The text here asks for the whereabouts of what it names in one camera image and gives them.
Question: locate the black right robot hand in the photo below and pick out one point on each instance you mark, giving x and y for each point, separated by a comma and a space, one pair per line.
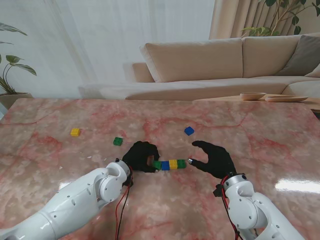
220, 162

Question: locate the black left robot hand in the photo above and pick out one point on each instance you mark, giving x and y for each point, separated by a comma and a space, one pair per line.
138, 157

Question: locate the green toy brick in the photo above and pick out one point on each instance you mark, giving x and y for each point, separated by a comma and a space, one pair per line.
117, 141
157, 165
181, 163

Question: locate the blue toy brick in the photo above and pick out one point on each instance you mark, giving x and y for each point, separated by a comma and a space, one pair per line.
189, 130
165, 165

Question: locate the yellow toy brick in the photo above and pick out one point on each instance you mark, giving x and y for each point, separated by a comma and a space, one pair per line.
172, 164
75, 132

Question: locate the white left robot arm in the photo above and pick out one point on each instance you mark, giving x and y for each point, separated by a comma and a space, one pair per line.
75, 200

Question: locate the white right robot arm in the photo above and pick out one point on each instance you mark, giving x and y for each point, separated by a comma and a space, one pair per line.
250, 207

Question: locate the wooden bowl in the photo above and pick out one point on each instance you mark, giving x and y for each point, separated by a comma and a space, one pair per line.
252, 96

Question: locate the shallow wooden plate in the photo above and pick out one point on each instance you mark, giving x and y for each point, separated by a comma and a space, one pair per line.
285, 99

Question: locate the beige sofa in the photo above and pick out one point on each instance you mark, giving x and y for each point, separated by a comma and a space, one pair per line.
195, 60

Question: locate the white sheer curtain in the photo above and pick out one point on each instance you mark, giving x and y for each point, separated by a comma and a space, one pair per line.
100, 37

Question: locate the cream cushion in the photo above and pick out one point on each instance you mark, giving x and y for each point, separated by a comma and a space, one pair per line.
315, 73

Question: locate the grey cushion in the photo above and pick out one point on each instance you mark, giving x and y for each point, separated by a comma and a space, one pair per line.
302, 57

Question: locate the grey plant pot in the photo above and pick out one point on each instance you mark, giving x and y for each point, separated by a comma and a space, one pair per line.
12, 100

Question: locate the beige curtain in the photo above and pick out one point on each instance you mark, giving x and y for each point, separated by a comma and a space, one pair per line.
225, 20

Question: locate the tall leafy tree plant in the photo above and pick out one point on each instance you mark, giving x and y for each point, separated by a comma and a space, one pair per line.
297, 30

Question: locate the green leafy potted plant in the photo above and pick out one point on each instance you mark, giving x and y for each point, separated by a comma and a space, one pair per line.
15, 59

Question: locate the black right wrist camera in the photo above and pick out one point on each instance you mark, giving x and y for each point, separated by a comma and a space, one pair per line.
218, 191

